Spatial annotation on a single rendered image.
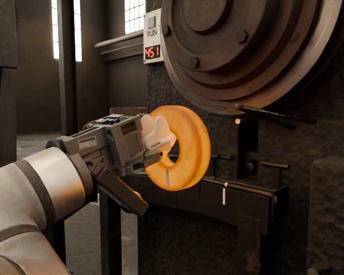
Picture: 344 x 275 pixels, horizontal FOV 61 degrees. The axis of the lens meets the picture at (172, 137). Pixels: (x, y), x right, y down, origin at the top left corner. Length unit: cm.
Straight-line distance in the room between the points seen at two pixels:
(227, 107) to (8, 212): 51
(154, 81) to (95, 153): 72
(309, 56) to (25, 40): 1080
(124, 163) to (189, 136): 12
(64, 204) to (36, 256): 8
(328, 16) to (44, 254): 57
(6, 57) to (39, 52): 810
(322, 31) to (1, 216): 57
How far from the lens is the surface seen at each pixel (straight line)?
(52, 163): 38
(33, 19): 1143
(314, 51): 62
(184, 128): 49
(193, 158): 48
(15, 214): 35
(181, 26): 72
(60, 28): 773
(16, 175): 37
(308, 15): 62
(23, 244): 33
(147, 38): 113
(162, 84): 107
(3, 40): 320
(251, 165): 81
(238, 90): 66
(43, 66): 1125
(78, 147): 40
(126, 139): 43
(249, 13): 60
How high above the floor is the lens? 90
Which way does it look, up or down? 6 degrees down
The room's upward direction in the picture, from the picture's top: straight up
